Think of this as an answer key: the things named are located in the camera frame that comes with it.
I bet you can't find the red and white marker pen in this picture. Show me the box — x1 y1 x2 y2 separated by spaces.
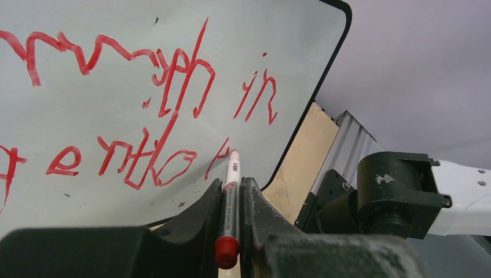
214 150 241 270

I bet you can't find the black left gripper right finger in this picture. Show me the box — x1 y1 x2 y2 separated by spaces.
240 177 427 277

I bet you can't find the small black-framed whiteboard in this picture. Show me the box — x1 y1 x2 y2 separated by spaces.
1 1 352 235

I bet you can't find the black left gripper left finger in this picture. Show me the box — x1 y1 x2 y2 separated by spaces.
1 180 222 277

